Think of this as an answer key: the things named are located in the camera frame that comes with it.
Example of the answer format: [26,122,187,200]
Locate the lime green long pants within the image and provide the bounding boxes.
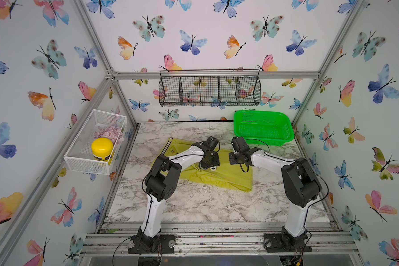
[160,137,253,192]

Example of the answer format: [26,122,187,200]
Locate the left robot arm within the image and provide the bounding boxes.
[140,136,220,239]

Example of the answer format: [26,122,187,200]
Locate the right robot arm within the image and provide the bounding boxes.
[229,136,321,237]

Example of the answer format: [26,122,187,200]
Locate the green plastic basket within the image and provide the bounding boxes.
[233,110,294,146]

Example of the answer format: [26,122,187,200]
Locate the pink item in basket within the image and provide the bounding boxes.
[93,126,125,145]

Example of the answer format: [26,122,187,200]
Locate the yellow lidded jar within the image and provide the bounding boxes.
[91,138,114,161]

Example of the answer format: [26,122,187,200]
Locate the black wire wall basket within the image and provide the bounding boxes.
[158,69,262,109]

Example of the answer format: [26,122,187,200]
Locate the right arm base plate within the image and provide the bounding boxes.
[263,232,312,253]

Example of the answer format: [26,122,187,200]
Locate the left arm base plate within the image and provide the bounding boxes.
[127,233,176,254]

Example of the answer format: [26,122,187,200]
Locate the aluminium front rail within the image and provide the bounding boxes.
[81,223,359,257]

